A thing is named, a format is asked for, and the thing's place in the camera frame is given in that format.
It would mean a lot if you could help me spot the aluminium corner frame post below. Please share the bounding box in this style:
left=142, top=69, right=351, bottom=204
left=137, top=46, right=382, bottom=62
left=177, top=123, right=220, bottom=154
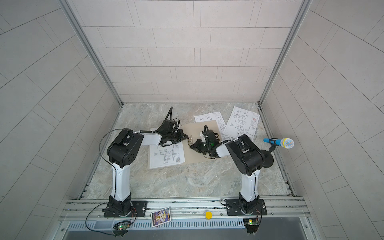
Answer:
left=259, top=0, right=312, bottom=106
left=58, top=0, right=124, bottom=107

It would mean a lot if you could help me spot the beige cardboard folder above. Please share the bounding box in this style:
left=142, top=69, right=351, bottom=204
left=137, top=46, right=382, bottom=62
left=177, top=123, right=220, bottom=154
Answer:
left=155, top=119, right=229, bottom=165

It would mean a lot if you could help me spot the red-stamped technical drawing sheet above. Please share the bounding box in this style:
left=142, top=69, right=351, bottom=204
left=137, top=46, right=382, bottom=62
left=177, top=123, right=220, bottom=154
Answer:
left=224, top=107, right=260, bottom=140

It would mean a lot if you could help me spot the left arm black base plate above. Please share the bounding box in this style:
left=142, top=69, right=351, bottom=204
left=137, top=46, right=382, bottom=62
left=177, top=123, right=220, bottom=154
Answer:
left=102, top=201, right=148, bottom=218

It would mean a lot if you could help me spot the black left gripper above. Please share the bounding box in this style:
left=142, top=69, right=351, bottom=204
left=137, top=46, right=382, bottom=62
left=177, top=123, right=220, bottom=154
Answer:
left=166, top=129, right=189, bottom=145

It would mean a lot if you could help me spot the right circuit board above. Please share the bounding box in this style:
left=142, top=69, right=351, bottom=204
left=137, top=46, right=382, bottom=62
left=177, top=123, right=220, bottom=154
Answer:
left=243, top=219, right=261, bottom=234

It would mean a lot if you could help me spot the aluminium corner frame post right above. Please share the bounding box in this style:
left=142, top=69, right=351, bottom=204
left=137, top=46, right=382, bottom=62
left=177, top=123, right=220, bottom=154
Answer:
left=259, top=0, right=312, bottom=106

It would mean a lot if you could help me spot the aluminium front rail frame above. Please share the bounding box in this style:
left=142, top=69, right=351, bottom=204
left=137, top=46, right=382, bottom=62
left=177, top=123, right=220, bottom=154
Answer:
left=50, top=196, right=319, bottom=240

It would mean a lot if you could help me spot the black round microphone stand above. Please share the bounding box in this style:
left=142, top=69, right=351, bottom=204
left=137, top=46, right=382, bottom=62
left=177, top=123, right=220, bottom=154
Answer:
left=261, top=146, right=276, bottom=168

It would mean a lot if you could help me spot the metal folder clip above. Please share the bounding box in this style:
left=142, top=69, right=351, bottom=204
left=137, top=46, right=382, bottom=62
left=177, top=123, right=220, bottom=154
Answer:
left=188, top=135, right=194, bottom=146

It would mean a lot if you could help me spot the colourful printed card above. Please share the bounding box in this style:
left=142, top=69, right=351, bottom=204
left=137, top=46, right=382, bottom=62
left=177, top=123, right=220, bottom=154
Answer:
left=151, top=207, right=172, bottom=227

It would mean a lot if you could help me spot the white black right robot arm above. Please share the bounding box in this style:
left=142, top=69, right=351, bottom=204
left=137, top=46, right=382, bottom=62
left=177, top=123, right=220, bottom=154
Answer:
left=190, top=126, right=266, bottom=216

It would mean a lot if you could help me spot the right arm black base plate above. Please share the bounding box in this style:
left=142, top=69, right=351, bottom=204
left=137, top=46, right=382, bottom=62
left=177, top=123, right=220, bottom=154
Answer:
left=226, top=199, right=268, bottom=216

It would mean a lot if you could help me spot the aluminium corner frame post left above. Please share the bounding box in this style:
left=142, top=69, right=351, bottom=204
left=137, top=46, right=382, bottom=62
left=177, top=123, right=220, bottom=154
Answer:
left=58, top=0, right=124, bottom=107

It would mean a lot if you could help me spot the left green circuit board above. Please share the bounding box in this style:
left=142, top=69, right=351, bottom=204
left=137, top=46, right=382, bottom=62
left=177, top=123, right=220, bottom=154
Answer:
left=113, top=221, right=131, bottom=231

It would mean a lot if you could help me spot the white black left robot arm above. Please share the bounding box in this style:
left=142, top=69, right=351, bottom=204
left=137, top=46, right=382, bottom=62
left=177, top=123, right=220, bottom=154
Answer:
left=103, top=119, right=188, bottom=218

